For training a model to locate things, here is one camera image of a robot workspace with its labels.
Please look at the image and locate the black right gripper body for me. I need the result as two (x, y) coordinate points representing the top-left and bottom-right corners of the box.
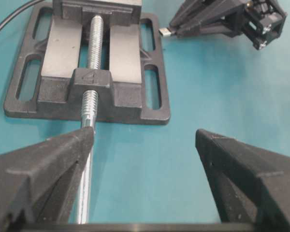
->
(241, 0), (287, 50)

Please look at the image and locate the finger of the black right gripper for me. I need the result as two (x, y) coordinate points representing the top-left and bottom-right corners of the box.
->
(169, 0), (248, 29)
(174, 11), (244, 38)

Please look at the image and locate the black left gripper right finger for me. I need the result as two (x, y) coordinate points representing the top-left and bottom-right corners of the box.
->
(195, 129), (290, 232)

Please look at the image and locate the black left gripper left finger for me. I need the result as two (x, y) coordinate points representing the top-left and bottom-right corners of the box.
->
(0, 127), (94, 232)

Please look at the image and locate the black USB cable with plug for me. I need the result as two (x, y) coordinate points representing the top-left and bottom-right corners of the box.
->
(159, 27), (176, 38)

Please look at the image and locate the black cast iron vise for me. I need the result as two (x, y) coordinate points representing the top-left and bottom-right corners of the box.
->
(3, 0), (171, 125)

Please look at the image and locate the silver vise screw handle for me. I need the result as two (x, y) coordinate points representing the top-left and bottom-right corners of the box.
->
(76, 15), (104, 224)

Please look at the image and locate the black fixed connector cable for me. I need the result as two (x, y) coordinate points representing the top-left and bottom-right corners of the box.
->
(0, 0), (43, 41)

